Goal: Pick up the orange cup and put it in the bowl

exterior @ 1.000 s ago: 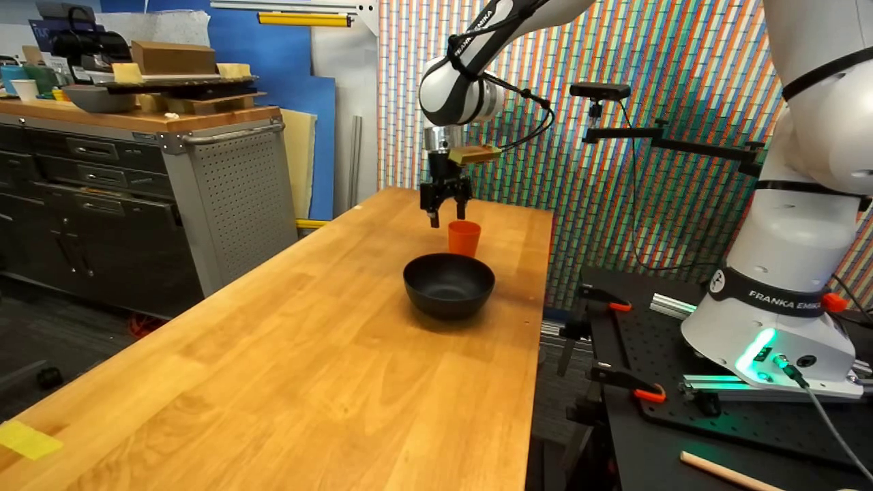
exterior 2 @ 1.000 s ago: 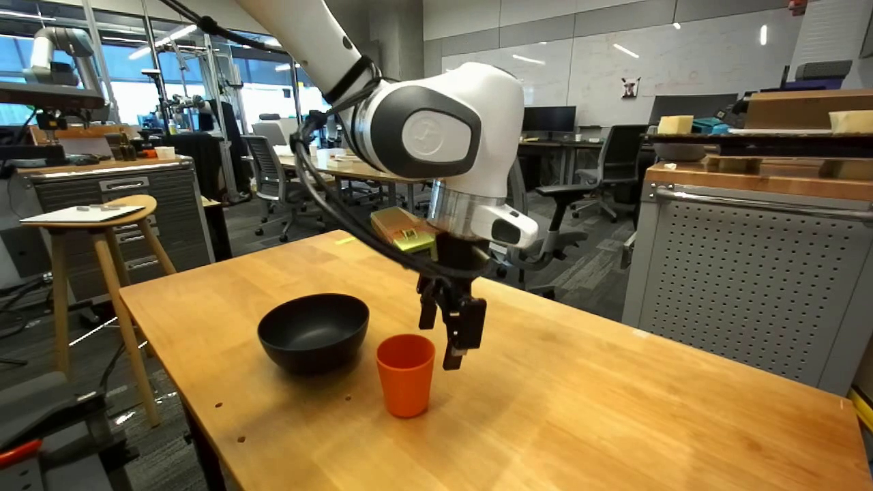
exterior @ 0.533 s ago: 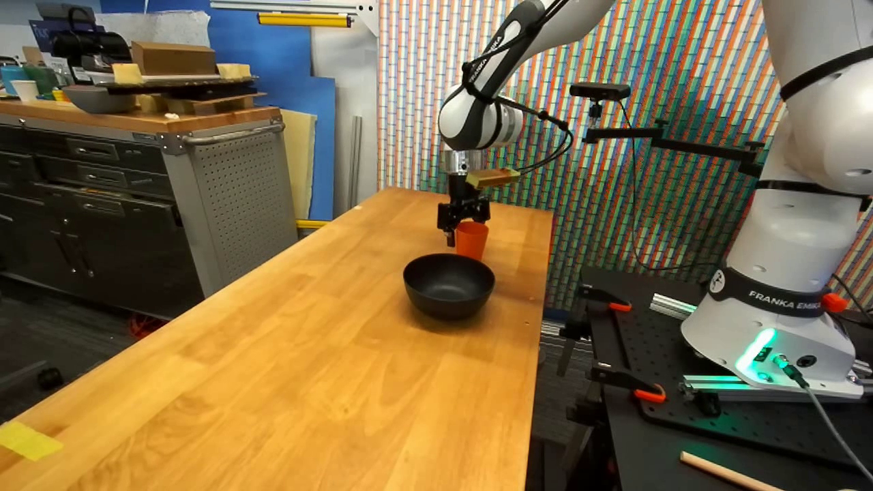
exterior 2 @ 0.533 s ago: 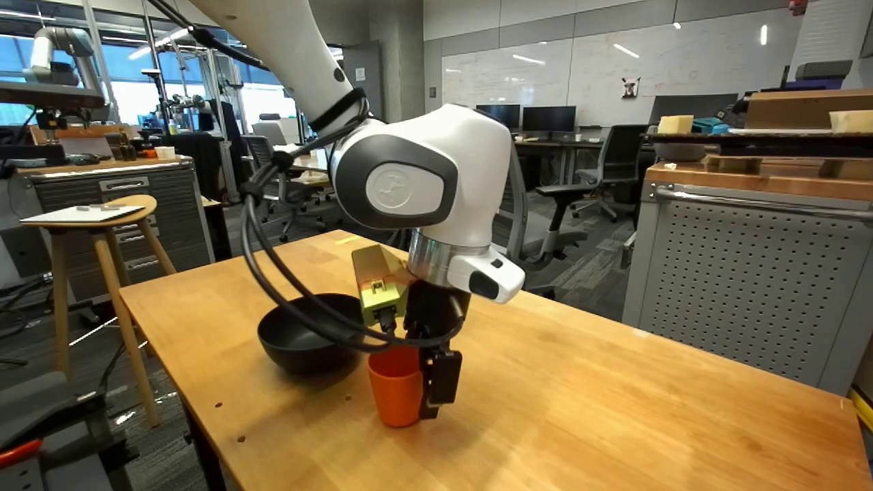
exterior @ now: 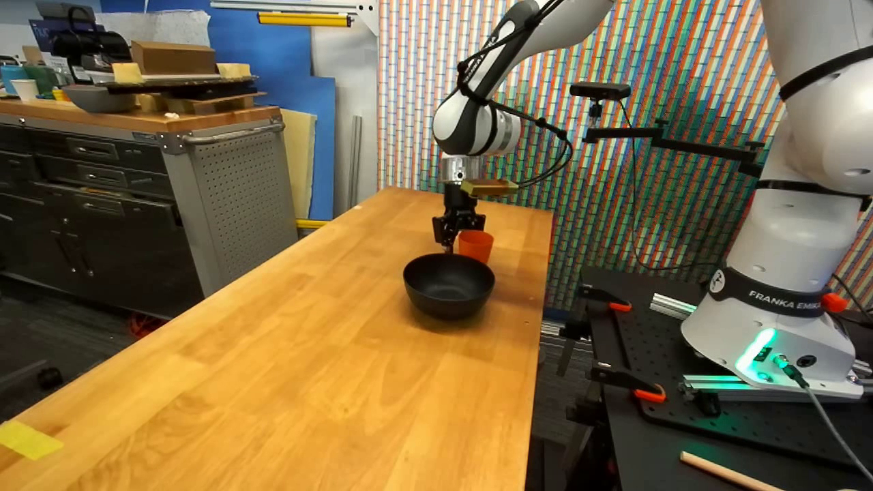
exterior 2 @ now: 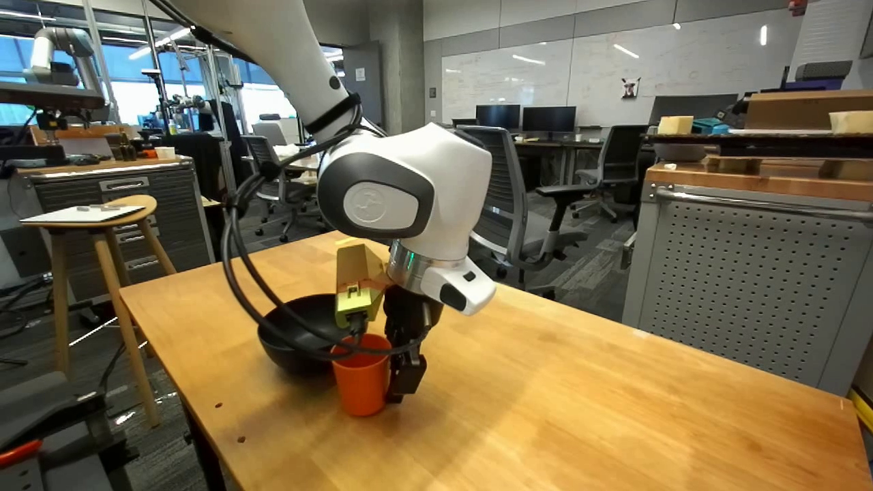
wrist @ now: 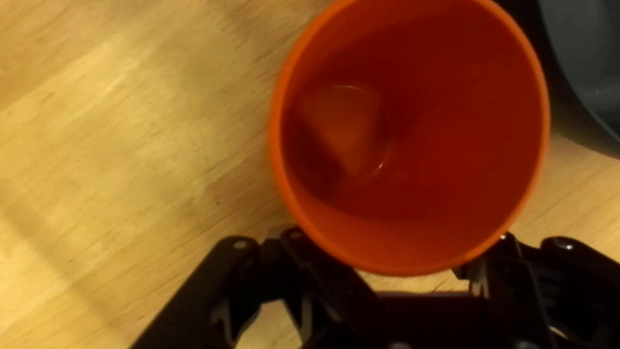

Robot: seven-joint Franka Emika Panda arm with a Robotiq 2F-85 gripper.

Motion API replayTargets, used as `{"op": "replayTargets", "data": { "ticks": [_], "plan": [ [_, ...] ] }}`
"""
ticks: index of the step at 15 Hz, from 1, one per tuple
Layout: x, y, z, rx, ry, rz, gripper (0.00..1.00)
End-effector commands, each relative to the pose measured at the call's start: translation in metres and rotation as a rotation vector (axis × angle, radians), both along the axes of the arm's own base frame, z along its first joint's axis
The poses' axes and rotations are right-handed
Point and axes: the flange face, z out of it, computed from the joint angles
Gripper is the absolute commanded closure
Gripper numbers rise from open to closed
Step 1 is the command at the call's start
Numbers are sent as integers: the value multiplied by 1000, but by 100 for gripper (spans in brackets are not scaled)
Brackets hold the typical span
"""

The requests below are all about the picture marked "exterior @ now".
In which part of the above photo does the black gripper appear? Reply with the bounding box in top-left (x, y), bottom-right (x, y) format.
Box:
top-left (431, 182), bottom-right (489, 255)

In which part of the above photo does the orange plastic cup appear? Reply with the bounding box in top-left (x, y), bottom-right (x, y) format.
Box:
top-left (456, 227), bottom-right (497, 267)

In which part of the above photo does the black bowl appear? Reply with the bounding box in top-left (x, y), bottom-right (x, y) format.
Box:
top-left (401, 251), bottom-right (498, 323)

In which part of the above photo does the white cup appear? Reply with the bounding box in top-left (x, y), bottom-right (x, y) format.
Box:
top-left (9, 77), bottom-right (40, 105)

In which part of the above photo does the beige board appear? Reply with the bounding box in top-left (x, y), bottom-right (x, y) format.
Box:
top-left (279, 107), bottom-right (318, 223)

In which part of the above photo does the blue board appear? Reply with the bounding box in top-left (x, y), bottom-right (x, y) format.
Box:
top-left (96, 0), bottom-right (341, 223)

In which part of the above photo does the yellow spirit level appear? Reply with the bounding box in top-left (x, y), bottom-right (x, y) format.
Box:
top-left (254, 8), bottom-right (355, 31)

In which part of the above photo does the brown wooden box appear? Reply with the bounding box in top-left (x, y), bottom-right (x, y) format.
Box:
top-left (129, 38), bottom-right (220, 80)

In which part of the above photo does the grey metal tool cabinet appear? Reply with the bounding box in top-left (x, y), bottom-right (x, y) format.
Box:
top-left (0, 99), bottom-right (299, 323)

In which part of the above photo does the wooden dowel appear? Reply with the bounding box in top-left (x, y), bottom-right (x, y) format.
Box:
top-left (677, 447), bottom-right (786, 491)

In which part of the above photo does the red knob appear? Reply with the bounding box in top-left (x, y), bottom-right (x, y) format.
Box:
top-left (819, 290), bottom-right (854, 319)

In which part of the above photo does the black bulky equipment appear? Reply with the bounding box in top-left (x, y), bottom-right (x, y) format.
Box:
top-left (28, 0), bottom-right (137, 75)

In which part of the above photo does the yellow sticky note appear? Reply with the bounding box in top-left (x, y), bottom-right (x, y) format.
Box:
top-left (0, 417), bottom-right (67, 465)

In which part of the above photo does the tan wrist camera mount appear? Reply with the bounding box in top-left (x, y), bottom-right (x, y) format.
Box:
top-left (459, 177), bottom-right (521, 200)

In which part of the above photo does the orange handled clamp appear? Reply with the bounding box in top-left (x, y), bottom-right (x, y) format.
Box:
top-left (587, 361), bottom-right (670, 409)
top-left (579, 282), bottom-right (639, 319)

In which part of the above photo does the black exterior camera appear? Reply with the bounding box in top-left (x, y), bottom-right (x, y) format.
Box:
top-left (568, 80), bottom-right (633, 105)

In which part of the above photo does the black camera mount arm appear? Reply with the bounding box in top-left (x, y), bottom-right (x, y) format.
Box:
top-left (579, 95), bottom-right (764, 177)

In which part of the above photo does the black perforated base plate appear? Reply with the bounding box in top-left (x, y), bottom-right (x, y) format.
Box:
top-left (579, 266), bottom-right (873, 472)

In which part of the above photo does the aluminium rail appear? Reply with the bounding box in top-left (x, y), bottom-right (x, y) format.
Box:
top-left (680, 368), bottom-right (867, 403)

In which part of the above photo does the grey cable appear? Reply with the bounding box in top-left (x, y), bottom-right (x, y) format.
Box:
top-left (790, 367), bottom-right (873, 485)

